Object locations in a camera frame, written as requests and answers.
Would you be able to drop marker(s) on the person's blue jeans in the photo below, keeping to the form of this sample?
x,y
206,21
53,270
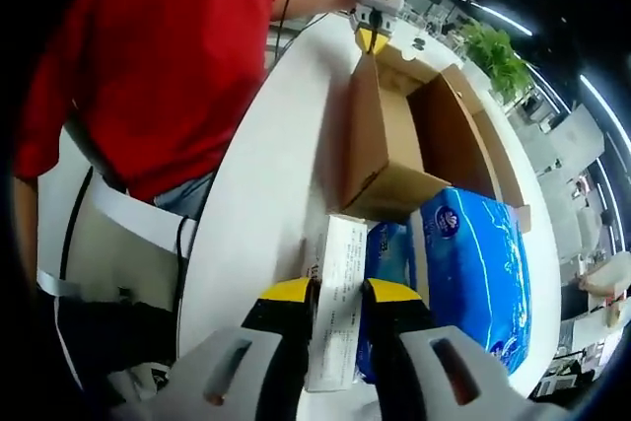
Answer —
x,y
185,196

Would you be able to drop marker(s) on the brown cardboard shoe box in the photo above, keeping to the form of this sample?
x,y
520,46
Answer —
x,y
370,145

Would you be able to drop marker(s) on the green potted plant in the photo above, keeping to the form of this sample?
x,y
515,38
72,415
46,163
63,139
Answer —
x,y
493,56

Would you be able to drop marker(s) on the person in red shirt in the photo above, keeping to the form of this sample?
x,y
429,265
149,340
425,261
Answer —
x,y
148,71

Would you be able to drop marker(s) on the light blue soft wipes pack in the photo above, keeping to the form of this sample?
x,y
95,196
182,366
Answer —
x,y
389,253

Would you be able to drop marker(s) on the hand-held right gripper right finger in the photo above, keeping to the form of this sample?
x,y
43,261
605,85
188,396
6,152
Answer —
x,y
399,337

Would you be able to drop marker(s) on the blue soft tissue pack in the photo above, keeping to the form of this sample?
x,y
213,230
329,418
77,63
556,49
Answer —
x,y
473,268

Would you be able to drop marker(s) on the curved ceiling light strip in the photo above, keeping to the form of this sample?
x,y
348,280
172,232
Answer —
x,y
493,9

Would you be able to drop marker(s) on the white medicine box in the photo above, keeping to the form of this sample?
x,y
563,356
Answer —
x,y
340,253

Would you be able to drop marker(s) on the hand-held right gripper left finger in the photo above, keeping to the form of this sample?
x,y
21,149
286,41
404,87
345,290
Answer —
x,y
276,342

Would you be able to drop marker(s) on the round table grommet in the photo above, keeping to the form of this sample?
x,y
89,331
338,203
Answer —
x,y
418,42

